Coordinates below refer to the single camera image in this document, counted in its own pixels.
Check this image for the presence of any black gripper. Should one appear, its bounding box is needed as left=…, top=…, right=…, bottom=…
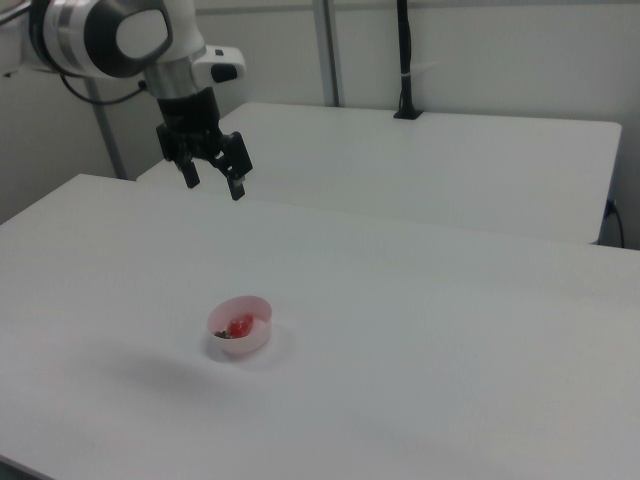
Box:
left=154, top=85, right=254, bottom=202

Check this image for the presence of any red plastic strawberry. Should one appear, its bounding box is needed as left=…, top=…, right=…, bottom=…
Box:
left=214, top=312, right=256, bottom=340

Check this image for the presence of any pink plastic bowl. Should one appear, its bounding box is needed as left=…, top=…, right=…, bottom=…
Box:
left=207, top=295, right=275, bottom=358

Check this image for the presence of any white side table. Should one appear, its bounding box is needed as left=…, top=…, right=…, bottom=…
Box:
left=135, top=101, right=623, bottom=246

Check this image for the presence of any grey metal partition post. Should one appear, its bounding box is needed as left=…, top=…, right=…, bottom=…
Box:
left=83, top=75, right=128, bottom=180
left=313, top=0, right=347, bottom=107

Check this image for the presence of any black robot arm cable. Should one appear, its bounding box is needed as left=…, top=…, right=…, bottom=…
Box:
left=58, top=73, right=151, bottom=105

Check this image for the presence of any black camera stand with cable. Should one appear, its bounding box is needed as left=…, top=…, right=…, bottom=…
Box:
left=392, top=0, right=425, bottom=122

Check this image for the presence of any black wall cable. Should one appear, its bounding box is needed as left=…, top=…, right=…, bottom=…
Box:
left=605, top=198, right=627, bottom=249

